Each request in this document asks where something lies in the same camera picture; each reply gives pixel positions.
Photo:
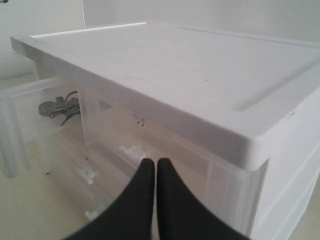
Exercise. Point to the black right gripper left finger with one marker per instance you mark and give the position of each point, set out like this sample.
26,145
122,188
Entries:
130,216

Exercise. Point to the clear drawer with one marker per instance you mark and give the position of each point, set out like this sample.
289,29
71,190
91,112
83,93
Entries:
117,137
88,201
21,124
98,174

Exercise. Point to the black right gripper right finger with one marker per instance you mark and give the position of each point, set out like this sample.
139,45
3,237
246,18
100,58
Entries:
180,215

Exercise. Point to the clear bottom drawer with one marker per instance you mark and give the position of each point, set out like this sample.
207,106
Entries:
88,201

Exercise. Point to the key bunch with blue fob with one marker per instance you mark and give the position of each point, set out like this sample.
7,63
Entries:
68,107

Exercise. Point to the white plastic drawer cabinet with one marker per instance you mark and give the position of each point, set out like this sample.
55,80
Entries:
251,100

